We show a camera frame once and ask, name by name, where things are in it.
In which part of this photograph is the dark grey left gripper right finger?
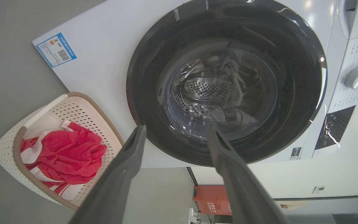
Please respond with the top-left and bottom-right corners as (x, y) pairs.
(206, 124), (291, 224)

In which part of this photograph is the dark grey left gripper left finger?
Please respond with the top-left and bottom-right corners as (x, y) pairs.
(68, 125), (147, 224)

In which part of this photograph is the cream perforated laundry basket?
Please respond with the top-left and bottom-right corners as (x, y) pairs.
(0, 92), (124, 212)

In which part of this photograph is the red fire equipment box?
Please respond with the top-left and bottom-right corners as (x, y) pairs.
(192, 185), (232, 216)

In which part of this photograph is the red and white garment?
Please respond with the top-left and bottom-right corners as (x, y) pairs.
(20, 120), (108, 201)

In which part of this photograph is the small black brand sticker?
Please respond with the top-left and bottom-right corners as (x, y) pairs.
(290, 147), (302, 161)

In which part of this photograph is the white front-load washing machine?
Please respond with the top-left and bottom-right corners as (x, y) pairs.
(32, 0), (358, 169)

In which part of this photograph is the black washing machine display panel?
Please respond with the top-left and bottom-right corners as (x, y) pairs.
(314, 105), (356, 150)

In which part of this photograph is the black round washing machine door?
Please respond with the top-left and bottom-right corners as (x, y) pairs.
(126, 0), (328, 167)

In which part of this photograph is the blue energy label sticker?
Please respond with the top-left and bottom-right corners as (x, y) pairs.
(36, 33), (77, 68)

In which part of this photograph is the white detergent drawer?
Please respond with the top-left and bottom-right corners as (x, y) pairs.
(337, 0), (358, 40)

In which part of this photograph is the white wall power socket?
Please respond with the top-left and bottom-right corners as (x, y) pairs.
(187, 208), (199, 224)

